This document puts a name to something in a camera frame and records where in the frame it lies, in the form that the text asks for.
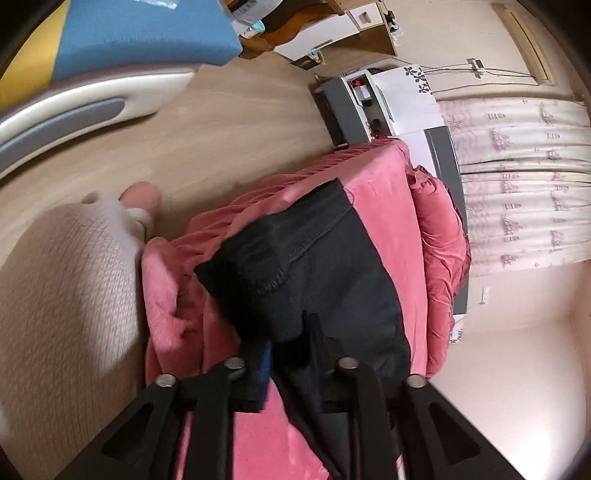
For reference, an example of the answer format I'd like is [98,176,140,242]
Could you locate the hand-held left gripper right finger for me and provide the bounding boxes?
[299,312,526,480]

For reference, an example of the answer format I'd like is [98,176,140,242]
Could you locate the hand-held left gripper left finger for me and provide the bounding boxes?
[55,339,275,480]

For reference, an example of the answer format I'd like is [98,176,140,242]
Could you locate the black pants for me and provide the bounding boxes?
[194,179,413,480]

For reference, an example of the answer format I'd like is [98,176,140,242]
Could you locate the person's leg in beige pants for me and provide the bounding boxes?
[0,191,155,468]

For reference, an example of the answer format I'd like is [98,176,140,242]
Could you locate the white flower-print headboard panel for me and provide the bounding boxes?
[449,314,468,346]
[372,65,446,139]

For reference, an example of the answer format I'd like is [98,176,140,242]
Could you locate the bed with pink sheet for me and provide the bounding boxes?
[141,138,472,480]

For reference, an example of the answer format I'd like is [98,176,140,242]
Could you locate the pink slipper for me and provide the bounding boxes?
[117,181,163,217]

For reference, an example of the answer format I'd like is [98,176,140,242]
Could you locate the grey headboard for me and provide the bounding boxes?
[425,127,470,315]

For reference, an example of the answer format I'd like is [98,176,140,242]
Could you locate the white grey nightstand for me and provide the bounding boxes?
[314,69,399,149]

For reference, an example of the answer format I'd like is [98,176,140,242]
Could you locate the white ship-print curtain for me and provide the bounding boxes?
[436,97,591,278]

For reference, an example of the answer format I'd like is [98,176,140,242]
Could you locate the wooden desk with drawers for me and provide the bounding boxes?
[277,0,403,66]

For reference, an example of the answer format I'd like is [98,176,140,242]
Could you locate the beige air conditioner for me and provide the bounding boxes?
[492,4,557,86]

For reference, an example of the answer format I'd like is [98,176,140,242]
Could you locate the white grey cot frame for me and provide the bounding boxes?
[0,67,202,179]

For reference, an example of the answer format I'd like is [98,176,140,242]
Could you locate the black hanging cable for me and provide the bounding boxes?
[416,64,542,80]

